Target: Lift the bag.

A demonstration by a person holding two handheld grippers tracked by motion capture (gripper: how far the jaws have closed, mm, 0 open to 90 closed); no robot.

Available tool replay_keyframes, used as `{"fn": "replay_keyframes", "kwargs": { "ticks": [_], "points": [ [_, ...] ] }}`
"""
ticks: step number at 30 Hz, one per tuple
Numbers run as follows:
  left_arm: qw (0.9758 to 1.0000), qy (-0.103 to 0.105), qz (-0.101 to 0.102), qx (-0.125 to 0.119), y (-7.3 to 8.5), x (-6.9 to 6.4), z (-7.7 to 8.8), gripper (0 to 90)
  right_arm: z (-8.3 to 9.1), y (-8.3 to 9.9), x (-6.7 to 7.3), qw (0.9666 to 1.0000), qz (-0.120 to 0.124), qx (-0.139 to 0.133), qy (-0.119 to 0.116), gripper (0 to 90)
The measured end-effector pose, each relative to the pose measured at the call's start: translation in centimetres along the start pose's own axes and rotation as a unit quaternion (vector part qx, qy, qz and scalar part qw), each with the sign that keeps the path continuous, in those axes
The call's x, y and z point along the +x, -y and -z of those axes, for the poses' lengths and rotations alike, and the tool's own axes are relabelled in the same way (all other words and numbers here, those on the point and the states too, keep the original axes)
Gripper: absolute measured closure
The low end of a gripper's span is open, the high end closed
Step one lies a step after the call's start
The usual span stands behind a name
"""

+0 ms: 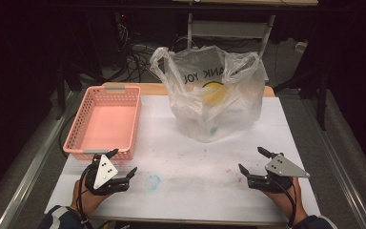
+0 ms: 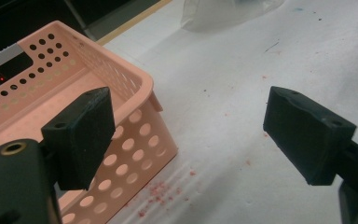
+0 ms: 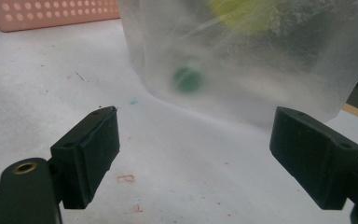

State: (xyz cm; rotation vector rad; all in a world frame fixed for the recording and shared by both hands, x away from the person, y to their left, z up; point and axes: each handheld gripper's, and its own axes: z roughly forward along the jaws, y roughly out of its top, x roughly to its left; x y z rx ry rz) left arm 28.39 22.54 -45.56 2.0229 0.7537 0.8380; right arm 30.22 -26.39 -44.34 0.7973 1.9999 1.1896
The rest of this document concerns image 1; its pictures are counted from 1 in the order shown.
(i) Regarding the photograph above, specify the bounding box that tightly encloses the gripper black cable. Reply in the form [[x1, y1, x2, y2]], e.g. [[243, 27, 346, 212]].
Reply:
[[271, 178, 298, 229], [75, 165, 93, 229]]

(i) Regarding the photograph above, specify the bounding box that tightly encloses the black cable beside table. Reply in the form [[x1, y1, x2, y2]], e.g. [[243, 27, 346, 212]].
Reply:
[[58, 112, 77, 158]]

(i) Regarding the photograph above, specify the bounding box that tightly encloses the person's left hand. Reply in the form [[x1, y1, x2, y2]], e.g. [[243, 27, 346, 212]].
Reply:
[[71, 179, 110, 216]]

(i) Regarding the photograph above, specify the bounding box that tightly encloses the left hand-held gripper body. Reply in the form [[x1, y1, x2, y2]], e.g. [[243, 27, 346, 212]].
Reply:
[[84, 153, 132, 196]]

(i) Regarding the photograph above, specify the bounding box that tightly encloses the pink perforated plastic basket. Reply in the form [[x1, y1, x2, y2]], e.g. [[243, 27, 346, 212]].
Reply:
[[62, 84, 142, 161]]

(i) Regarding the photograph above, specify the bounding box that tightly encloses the white paper table sheet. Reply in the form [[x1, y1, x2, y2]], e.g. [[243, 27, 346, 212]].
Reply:
[[44, 94, 322, 225]]

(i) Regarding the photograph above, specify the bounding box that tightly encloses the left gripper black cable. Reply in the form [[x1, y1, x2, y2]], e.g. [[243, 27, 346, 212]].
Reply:
[[75, 165, 93, 229]]

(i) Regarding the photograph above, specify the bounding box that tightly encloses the bundle of floor cables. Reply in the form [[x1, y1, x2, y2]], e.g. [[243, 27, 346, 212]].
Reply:
[[113, 12, 160, 81]]

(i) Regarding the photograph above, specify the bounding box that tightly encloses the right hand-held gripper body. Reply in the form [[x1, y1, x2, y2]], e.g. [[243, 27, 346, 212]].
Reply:
[[246, 153, 311, 195]]

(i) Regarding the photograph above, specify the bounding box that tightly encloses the clear plastic bag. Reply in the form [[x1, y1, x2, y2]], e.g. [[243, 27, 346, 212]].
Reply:
[[149, 45, 267, 144]]

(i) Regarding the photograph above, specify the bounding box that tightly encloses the aluminium floor rail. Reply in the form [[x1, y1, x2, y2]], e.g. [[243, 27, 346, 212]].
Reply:
[[0, 91, 78, 229], [301, 94, 366, 229]]

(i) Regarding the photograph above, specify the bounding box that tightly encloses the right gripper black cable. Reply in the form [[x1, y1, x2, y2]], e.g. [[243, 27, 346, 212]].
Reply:
[[271, 178, 298, 229]]

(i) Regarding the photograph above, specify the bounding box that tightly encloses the black stand leg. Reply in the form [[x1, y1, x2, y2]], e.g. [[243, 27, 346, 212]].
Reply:
[[316, 72, 329, 132], [54, 63, 69, 121]]

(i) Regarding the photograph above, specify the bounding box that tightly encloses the person's right hand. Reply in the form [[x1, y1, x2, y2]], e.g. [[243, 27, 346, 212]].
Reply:
[[261, 177, 308, 220]]

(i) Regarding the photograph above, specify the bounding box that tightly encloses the grey metal stand frame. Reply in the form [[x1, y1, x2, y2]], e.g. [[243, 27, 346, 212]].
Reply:
[[186, 12, 276, 59]]

